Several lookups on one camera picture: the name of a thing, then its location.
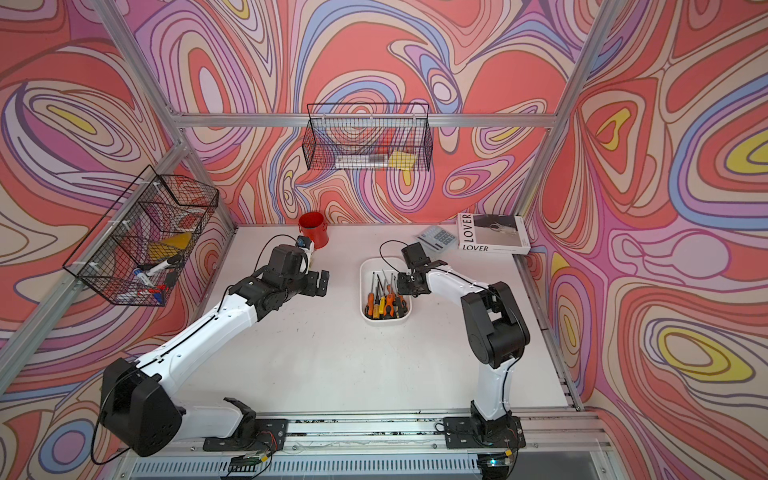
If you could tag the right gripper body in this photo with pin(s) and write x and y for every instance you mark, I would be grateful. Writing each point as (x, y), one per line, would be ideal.
(406, 285)

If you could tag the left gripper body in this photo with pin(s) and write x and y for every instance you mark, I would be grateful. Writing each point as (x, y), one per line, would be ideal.
(310, 285)

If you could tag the white plastic storage box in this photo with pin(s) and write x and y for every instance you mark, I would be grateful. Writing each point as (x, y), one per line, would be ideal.
(386, 267)

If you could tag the yellow screwdriver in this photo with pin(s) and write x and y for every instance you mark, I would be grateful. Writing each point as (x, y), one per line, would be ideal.
(379, 299)

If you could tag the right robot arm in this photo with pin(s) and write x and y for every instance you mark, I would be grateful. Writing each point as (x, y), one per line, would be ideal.
(495, 328)

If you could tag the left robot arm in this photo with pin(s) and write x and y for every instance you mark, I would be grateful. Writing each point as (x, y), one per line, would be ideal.
(137, 400)

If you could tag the orange screwdriver in box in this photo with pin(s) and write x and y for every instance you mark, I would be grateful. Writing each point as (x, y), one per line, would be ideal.
(370, 299)

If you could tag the grey calculator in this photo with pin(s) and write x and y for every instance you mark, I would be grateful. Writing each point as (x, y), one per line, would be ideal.
(437, 239)

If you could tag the red metal cup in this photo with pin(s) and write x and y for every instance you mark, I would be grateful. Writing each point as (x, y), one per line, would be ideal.
(314, 226)

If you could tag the white Lover book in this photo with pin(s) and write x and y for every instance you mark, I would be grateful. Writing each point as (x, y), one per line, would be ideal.
(491, 233)

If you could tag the yellow sponge in basket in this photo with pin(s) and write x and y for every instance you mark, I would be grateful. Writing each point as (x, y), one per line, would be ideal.
(402, 160)

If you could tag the white marker left basket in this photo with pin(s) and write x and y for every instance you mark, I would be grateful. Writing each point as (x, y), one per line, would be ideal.
(145, 273)

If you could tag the yellow item left basket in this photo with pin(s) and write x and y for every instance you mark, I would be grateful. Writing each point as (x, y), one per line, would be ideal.
(166, 248)

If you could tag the black wire basket back wall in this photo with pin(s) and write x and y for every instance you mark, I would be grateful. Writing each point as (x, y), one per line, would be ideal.
(362, 135)

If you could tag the black wire basket wall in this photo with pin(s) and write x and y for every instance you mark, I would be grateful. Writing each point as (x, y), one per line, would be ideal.
(362, 135)
(153, 207)

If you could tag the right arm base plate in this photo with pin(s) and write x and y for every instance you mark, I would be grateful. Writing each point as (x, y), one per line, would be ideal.
(477, 433)

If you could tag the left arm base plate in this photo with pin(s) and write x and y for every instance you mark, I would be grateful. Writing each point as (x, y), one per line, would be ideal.
(260, 435)

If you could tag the black wire basket left wall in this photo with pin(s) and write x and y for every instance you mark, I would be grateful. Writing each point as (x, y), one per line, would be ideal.
(153, 207)

